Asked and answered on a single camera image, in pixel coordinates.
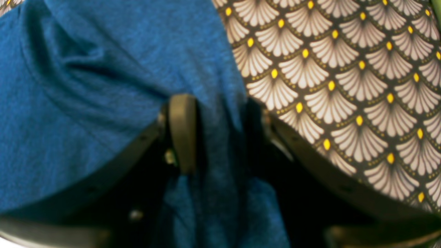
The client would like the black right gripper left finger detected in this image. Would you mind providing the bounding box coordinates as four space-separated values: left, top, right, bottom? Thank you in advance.
167 94 197 174

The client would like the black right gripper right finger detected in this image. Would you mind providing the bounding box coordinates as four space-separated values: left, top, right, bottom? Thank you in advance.
244 98 271 173

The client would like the blue T-shirt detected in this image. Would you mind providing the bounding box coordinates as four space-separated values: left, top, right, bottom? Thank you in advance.
0 0 290 248

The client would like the patterned fan-print tablecloth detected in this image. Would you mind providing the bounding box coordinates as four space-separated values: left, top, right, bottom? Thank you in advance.
0 0 441 210

